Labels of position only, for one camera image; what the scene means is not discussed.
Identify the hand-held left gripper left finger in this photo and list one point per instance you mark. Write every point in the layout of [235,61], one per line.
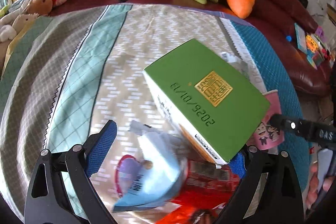
[102,150]

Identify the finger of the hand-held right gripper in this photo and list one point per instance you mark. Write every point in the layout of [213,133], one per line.
[283,123]

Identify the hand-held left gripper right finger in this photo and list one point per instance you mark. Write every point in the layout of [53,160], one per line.
[237,163]

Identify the pink paper cup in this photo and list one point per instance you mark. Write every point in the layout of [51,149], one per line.
[265,134]

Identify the green box gold seal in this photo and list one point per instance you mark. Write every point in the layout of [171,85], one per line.
[204,108]

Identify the person's right hand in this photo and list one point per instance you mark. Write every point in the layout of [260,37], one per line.
[313,187]

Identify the red snack wrapper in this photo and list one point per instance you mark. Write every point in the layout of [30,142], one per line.
[210,187]

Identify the light blue packet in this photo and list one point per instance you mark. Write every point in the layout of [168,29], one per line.
[157,161]

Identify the grey foil packet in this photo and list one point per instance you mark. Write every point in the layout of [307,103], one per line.
[236,64]

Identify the toys and books pile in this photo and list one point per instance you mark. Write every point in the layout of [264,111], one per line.
[317,48]

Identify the small blue ball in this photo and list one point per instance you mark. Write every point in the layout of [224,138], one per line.
[289,38]

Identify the teal picture book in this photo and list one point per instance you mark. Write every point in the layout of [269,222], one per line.
[300,37]

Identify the patchwork quilted blanket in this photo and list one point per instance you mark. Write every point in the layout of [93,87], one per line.
[78,56]

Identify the dark red leather sofa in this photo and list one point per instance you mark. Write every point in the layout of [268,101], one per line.
[275,19]

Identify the cardboard box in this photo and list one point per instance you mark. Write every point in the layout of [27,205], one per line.
[332,12]

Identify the beige bunny plush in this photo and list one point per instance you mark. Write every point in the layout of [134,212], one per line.
[21,22]

